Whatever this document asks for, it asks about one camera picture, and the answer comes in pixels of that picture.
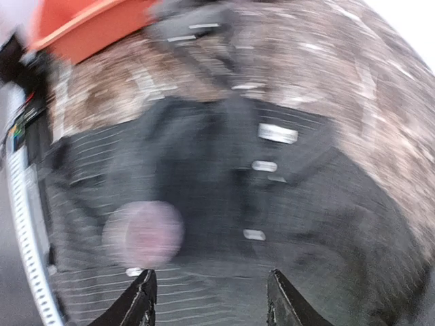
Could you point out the round brooch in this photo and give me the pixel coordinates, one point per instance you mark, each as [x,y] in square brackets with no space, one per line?
[143,234]

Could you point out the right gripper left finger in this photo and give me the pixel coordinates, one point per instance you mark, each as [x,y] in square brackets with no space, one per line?
[136,305]

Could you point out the orange plastic bin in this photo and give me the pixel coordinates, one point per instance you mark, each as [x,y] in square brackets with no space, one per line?
[75,30]

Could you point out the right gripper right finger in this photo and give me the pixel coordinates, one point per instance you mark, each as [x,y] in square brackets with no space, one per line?
[286,306]

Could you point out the white slotted cable duct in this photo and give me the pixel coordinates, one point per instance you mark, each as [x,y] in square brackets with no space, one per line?
[30,230]

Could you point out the black pinstriped shirt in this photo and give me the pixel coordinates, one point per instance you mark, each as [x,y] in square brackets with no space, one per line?
[258,187]

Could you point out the black front rail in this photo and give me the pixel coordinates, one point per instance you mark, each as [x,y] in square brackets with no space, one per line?
[37,137]

